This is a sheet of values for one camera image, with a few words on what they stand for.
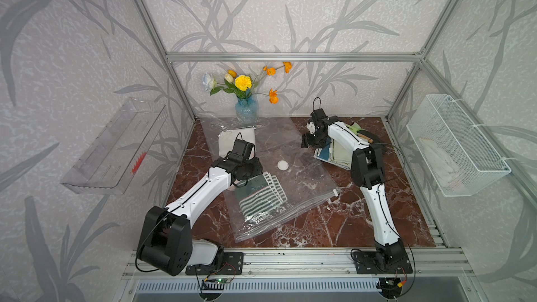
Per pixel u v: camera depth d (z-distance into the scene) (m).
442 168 0.75
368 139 1.07
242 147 0.66
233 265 0.72
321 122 0.81
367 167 0.64
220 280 0.71
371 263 0.73
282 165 0.99
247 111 1.08
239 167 0.62
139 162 0.64
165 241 0.41
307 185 0.94
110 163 0.67
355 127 1.15
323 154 0.99
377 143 1.08
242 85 0.91
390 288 0.71
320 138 0.91
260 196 0.87
